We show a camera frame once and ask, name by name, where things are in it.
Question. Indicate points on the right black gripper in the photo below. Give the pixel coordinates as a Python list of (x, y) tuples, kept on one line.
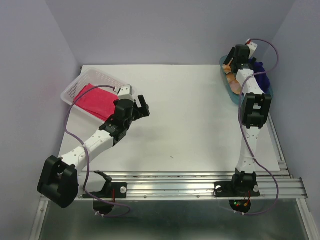
[(229, 56)]

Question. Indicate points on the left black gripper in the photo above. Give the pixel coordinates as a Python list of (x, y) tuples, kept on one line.
[(144, 108)]

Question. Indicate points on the orange patterned towel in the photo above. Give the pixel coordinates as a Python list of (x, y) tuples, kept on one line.
[(231, 79)]

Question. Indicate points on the pink microfiber towel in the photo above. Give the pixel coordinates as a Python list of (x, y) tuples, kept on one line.
[(97, 102)]

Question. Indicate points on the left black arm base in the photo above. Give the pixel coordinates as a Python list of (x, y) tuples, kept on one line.
[(110, 190)]

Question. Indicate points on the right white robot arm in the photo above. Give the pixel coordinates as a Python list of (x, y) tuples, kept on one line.
[(253, 114)]

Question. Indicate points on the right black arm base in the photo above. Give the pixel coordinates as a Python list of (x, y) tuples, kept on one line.
[(240, 190)]

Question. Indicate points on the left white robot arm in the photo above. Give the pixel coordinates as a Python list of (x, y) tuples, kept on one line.
[(59, 177)]

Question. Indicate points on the purple towel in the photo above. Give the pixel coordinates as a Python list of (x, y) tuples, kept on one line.
[(262, 79)]

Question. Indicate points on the teal plastic tray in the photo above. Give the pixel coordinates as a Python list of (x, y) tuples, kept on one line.
[(234, 97)]

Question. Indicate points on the white plastic basket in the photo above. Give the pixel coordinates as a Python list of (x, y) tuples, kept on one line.
[(94, 77)]

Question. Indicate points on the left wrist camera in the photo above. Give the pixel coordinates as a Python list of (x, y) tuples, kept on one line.
[(126, 93)]

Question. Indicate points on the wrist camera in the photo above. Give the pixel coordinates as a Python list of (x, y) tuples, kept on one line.
[(252, 47), (126, 93)]

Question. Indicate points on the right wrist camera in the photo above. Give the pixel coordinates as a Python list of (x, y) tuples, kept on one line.
[(252, 47)]

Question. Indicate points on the aluminium mounting rail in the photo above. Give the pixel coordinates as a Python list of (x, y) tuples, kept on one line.
[(199, 186)]

